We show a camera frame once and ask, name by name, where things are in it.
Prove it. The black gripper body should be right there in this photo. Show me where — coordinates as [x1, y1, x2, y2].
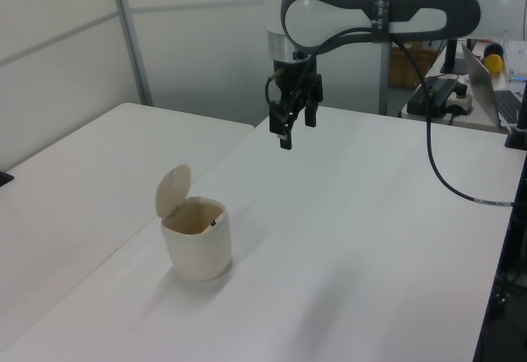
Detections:
[266, 59, 324, 108]

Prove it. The small white lidded bin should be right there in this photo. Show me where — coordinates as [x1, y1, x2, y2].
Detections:
[155, 163, 234, 283]

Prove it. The brown cardboard box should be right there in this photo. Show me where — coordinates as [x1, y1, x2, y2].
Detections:
[388, 44, 438, 90]

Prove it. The black power supply box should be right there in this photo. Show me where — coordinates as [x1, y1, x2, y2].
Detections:
[410, 75, 463, 118]

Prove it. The grey emergency stop button box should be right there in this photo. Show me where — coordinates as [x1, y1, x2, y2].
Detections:
[443, 83, 475, 117]

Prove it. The black monitor stand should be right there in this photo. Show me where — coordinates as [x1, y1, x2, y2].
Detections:
[439, 39, 469, 74]

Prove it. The silver laptop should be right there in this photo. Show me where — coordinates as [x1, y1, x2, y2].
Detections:
[460, 43, 525, 129]

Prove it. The yellow round object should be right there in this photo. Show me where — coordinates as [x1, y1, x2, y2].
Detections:
[483, 53, 505, 77]

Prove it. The black mounting pole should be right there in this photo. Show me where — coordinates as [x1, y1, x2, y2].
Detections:
[503, 77, 527, 150]

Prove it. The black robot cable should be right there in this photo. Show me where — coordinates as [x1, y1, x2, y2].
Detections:
[300, 27, 517, 208]

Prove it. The grey partition post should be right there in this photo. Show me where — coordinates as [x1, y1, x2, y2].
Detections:
[110, 0, 154, 109]

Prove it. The black table frame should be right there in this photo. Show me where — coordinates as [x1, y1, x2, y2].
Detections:
[472, 164, 527, 362]

